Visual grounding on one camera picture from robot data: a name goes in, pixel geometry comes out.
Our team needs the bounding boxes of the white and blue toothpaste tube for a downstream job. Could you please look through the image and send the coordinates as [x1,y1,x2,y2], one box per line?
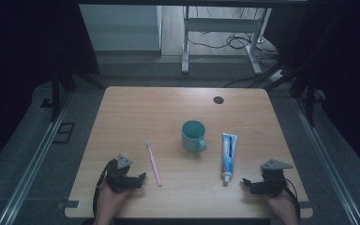
[220,132,238,184]

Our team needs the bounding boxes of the black metal stand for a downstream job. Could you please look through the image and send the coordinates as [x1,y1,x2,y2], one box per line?
[263,12,327,128]
[50,60,107,123]

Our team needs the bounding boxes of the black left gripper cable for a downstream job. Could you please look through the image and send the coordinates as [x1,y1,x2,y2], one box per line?
[92,161,111,218]

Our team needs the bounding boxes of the white panel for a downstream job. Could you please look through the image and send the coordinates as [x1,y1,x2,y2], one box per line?
[79,4,163,52]

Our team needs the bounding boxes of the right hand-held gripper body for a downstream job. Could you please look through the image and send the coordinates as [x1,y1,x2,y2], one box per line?
[256,158,289,198]

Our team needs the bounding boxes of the aluminium floor rail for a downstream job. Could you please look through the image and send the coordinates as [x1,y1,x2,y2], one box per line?
[292,97,358,225]
[0,93,73,225]

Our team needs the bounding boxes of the pink toothbrush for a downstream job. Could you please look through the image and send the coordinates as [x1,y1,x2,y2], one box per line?
[145,140,163,188]

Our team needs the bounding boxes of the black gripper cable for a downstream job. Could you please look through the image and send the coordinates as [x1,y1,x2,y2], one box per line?
[92,161,111,218]
[282,177,302,221]

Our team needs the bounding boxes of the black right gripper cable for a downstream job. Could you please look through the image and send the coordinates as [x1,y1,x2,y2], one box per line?
[282,177,302,221]

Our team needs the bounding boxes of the white desk frame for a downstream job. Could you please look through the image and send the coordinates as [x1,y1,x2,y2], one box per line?
[181,5,273,75]

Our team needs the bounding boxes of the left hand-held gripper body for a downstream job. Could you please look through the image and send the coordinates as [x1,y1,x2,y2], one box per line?
[104,153,139,193]

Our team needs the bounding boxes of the teal cup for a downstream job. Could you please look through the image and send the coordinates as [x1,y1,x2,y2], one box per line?
[181,119,208,154]

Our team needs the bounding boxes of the tangle of black floor cables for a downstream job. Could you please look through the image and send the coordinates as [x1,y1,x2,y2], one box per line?
[187,7,283,68]

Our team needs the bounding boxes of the white power strip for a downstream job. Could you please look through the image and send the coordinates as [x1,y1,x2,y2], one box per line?
[267,68,287,83]

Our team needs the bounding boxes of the person's right hand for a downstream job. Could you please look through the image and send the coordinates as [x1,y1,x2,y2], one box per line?
[263,188,297,218]

